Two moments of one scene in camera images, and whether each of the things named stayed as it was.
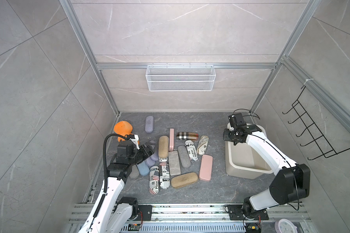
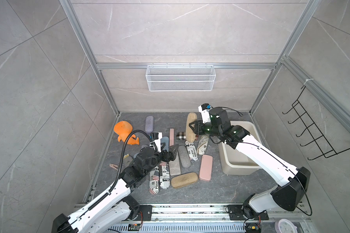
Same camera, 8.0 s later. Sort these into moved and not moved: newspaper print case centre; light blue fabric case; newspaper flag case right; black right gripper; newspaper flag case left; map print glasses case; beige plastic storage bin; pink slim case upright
Moved: black right gripper; beige plastic storage bin; light blue fabric case
Not moved: newspaper print case centre; newspaper flag case right; newspaper flag case left; map print glasses case; pink slim case upright
